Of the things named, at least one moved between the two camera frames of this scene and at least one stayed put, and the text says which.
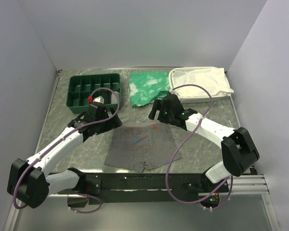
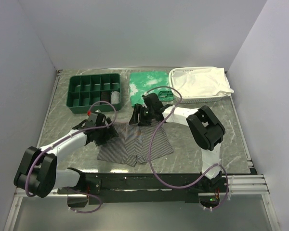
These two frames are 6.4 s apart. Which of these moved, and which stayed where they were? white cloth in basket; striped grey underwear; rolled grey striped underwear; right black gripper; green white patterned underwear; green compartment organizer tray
Moved: striped grey underwear; right black gripper
Stayed: green compartment organizer tray; rolled grey striped underwear; green white patterned underwear; white cloth in basket
